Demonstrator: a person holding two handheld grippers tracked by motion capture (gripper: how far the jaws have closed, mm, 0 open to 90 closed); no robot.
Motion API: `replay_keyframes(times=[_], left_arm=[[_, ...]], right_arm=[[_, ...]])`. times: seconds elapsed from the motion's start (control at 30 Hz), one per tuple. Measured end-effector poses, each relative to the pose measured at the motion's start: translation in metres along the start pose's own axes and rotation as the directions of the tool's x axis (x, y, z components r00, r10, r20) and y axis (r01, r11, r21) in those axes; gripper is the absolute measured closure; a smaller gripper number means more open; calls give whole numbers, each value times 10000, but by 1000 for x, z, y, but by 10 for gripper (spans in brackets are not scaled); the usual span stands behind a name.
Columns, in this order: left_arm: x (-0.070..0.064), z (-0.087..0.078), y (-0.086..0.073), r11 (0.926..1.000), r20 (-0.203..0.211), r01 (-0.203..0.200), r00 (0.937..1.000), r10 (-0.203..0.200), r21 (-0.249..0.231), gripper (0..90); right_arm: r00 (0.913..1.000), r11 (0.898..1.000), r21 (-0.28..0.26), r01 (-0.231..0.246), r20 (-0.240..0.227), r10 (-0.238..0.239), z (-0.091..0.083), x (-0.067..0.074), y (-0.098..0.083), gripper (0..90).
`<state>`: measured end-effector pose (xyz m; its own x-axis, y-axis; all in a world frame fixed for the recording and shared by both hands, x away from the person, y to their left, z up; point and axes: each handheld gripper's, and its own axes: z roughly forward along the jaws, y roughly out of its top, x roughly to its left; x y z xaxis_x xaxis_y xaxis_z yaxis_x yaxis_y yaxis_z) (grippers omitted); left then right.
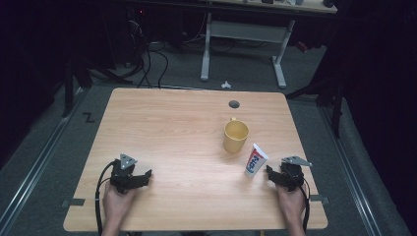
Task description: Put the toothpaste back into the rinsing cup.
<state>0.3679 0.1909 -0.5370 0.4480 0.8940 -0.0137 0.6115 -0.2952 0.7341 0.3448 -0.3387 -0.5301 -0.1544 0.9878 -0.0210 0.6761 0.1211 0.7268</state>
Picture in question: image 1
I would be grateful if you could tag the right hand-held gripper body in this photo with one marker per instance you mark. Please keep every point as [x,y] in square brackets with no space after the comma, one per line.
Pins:
[291,172]

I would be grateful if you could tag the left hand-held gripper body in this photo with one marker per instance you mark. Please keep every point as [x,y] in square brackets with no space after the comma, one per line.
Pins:
[123,172]

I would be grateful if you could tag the white toothpaste tube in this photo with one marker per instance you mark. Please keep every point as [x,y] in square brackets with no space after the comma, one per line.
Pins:
[256,161]

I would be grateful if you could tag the yellow cup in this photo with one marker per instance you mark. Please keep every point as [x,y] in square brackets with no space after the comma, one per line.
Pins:
[235,137]

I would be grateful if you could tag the person's right hand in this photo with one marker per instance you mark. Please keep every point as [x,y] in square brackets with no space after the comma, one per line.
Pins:
[291,203]

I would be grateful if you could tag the grey tape strip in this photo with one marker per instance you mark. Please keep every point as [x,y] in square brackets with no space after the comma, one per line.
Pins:
[320,198]
[74,202]

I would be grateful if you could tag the grey table grommet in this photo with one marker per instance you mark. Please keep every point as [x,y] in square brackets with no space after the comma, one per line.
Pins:
[234,104]

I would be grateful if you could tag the black stand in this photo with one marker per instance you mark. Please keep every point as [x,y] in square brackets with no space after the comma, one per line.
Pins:
[69,88]
[334,98]

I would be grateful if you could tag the white paper scrap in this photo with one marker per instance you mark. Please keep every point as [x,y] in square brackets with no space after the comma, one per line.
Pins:
[226,85]

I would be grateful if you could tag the red object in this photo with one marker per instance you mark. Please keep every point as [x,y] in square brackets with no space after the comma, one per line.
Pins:
[302,46]

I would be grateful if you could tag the metal floor rail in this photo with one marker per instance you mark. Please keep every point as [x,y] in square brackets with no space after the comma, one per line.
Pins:
[350,170]
[39,164]

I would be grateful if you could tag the white desk frame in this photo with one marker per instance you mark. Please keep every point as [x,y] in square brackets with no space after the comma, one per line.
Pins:
[246,31]

